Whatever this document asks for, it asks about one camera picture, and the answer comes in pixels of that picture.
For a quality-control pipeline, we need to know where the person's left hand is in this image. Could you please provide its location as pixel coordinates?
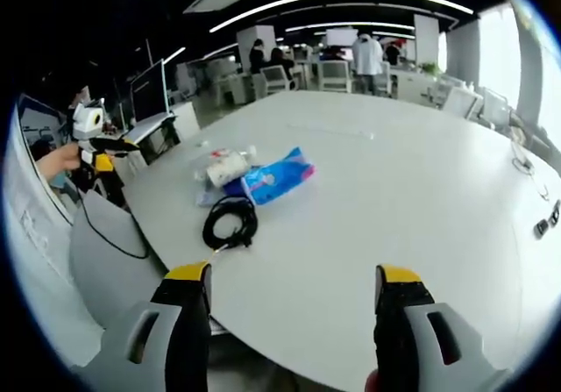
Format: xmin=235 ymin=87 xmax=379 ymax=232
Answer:
xmin=36 ymin=142 xmax=84 ymax=179

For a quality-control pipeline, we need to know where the white side desk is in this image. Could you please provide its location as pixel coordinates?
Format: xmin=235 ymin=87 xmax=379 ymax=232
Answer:
xmin=123 ymin=111 xmax=181 ymax=166

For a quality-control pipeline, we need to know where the clear plastic bag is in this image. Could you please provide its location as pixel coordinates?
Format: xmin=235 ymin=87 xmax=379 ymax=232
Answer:
xmin=191 ymin=145 xmax=246 ymax=209

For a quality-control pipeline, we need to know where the white paper roll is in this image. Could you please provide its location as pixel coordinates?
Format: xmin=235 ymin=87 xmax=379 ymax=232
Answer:
xmin=205 ymin=152 xmax=249 ymax=189

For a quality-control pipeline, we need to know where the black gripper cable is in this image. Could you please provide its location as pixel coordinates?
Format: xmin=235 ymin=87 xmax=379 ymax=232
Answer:
xmin=75 ymin=170 xmax=151 ymax=260

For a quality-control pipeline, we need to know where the computer monitor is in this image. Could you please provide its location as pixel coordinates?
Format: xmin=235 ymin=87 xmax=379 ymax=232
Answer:
xmin=129 ymin=58 xmax=172 ymax=126

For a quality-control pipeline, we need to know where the white table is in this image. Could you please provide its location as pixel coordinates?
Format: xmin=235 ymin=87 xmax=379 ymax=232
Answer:
xmin=120 ymin=89 xmax=561 ymax=392

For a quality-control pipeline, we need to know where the ceiling light strip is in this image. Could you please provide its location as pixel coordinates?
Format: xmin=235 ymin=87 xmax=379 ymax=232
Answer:
xmin=208 ymin=0 xmax=475 ymax=34

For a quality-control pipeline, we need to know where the white cable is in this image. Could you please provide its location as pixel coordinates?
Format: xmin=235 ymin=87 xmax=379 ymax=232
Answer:
xmin=509 ymin=140 xmax=536 ymax=175

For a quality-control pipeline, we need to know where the white office chair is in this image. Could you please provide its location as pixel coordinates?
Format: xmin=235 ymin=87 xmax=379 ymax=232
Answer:
xmin=316 ymin=60 xmax=354 ymax=96
xmin=259 ymin=64 xmax=294 ymax=97

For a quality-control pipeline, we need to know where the person's right hand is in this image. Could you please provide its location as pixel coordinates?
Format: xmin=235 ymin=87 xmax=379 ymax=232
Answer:
xmin=365 ymin=367 xmax=383 ymax=392

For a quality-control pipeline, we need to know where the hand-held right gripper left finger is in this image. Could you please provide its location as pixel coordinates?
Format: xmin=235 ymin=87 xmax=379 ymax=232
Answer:
xmin=72 ymin=260 xmax=214 ymax=392

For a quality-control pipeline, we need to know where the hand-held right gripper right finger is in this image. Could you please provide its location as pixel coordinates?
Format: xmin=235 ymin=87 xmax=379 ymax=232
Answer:
xmin=372 ymin=263 xmax=514 ymax=392

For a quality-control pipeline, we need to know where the blue tissue pack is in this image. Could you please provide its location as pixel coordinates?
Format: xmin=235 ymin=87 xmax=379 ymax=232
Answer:
xmin=240 ymin=146 xmax=318 ymax=207

